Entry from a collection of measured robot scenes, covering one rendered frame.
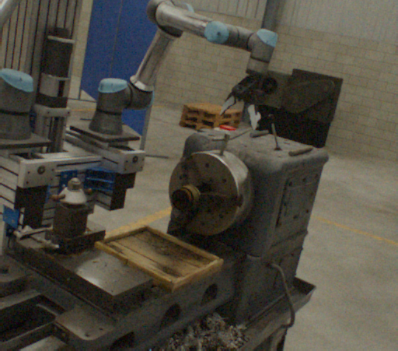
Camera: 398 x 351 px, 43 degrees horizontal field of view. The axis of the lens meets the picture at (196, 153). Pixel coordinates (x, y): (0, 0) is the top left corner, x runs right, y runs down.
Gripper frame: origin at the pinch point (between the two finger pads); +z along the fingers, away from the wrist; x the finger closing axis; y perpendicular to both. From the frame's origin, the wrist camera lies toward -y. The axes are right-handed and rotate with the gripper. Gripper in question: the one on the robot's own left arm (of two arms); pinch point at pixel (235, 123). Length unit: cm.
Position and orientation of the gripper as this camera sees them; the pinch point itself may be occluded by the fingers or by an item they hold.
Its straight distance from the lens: 190.6
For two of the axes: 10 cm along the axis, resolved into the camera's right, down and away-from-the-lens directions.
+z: -2.9, 9.2, 2.7
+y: 5.3, -0.8, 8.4
